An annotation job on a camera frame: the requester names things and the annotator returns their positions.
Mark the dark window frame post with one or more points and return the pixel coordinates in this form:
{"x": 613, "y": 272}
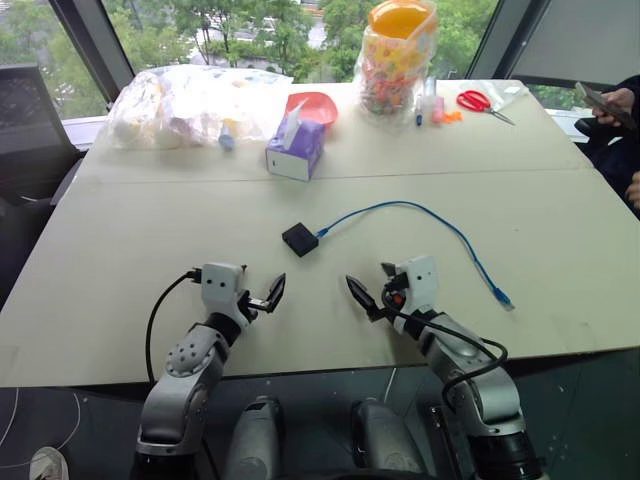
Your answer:
{"x": 492, "y": 40}
{"x": 95, "y": 45}

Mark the red plastic bowl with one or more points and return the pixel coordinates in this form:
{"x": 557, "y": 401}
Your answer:
{"x": 317, "y": 107}

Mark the small black box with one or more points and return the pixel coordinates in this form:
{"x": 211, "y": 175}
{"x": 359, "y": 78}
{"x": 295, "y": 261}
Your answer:
{"x": 300, "y": 239}

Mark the pink marker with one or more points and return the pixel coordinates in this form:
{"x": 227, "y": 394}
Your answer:
{"x": 438, "y": 110}

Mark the empty clear plastic bag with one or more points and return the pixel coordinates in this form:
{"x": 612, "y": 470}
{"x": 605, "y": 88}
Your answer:
{"x": 507, "y": 92}

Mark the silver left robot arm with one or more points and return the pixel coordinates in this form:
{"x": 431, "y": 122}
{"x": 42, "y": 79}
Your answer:
{"x": 182, "y": 380}

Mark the black mesh chair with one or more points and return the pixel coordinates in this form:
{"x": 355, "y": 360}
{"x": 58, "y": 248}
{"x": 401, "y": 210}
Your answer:
{"x": 30, "y": 125}

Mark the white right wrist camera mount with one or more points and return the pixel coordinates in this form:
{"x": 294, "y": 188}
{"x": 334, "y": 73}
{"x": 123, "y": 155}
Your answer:
{"x": 422, "y": 285}

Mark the orange plastic bowl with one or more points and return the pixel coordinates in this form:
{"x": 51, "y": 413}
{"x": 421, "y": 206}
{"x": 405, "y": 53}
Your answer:
{"x": 397, "y": 20}

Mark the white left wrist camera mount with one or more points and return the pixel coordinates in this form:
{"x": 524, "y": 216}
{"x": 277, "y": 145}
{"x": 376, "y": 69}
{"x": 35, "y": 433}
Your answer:
{"x": 220, "y": 290}

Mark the bystander dark clothing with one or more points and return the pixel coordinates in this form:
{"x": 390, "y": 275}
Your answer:
{"x": 617, "y": 150}

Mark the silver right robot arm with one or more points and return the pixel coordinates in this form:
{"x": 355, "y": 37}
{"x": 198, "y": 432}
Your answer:
{"x": 480, "y": 390}

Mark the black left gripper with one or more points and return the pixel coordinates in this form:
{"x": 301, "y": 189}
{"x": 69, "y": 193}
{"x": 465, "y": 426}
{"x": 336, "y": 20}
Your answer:
{"x": 255, "y": 303}

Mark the white shoe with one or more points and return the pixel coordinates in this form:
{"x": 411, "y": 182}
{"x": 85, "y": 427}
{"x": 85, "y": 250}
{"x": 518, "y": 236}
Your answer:
{"x": 47, "y": 465}

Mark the small orange clip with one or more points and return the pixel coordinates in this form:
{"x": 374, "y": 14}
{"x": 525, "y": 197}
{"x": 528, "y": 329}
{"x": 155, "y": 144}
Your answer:
{"x": 452, "y": 117}

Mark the grey rounded robot leg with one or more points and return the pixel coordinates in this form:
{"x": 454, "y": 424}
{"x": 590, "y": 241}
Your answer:
{"x": 385, "y": 440}
{"x": 255, "y": 440}

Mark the clear plastic bag of items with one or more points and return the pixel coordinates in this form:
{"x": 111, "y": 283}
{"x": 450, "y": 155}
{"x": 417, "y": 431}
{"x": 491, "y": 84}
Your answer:
{"x": 170, "y": 107}

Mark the bystander bare hand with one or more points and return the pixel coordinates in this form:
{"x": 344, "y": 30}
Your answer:
{"x": 635, "y": 190}

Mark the clear bag of colourful toys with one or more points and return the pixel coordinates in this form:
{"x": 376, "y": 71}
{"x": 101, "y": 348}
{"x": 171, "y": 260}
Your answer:
{"x": 390, "y": 75}

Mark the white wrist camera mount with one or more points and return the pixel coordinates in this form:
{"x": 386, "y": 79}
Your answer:
{"x": 220, "y": 290}
{"x": 422, "y": 285}

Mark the bystander hand holding phone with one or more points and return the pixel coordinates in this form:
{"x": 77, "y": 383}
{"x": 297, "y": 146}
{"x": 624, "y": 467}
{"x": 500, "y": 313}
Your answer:
{"x": 615, "y": 102}

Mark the purple tissue box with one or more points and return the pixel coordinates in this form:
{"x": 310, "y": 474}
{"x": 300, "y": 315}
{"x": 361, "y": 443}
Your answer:
{"x": 296, "y": 147}

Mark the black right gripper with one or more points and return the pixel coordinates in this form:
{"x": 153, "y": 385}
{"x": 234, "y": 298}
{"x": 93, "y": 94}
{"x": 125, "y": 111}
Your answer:
{"x": 395, "y": 290}

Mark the dark smartphone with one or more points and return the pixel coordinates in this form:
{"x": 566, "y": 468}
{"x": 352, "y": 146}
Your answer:
{"x": 585, "y": 95}

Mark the small blue bottle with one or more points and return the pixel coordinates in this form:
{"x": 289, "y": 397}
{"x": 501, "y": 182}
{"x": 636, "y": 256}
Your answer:
{"x": 226, "y": 141}

